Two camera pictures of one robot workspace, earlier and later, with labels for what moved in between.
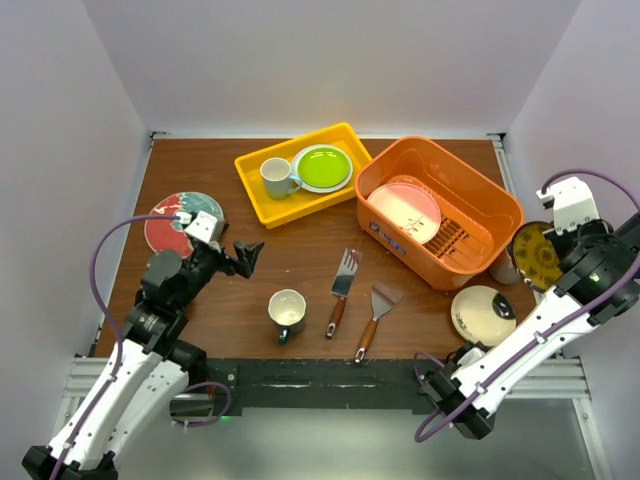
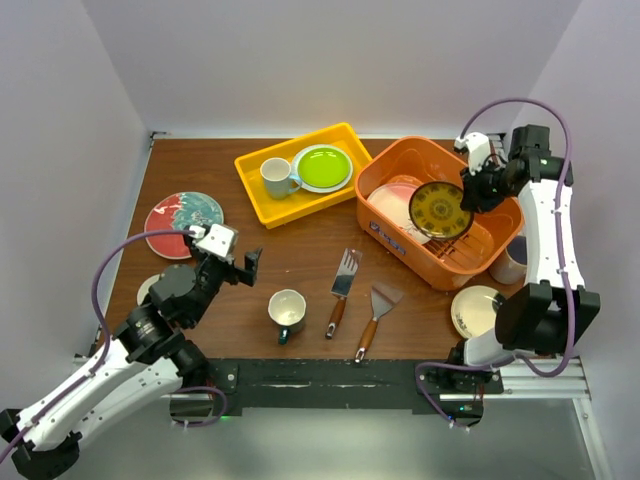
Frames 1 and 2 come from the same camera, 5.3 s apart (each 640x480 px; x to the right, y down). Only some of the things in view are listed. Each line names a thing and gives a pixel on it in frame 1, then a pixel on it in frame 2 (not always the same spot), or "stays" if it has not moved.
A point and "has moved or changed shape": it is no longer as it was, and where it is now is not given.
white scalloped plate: [322, 168] stays
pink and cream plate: [410, 209] stays
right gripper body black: [587, 233] → [485, 186]
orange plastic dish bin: [433, 214] stays
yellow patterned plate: [535, 257] has moved or changed shape
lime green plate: [323, 167] stays
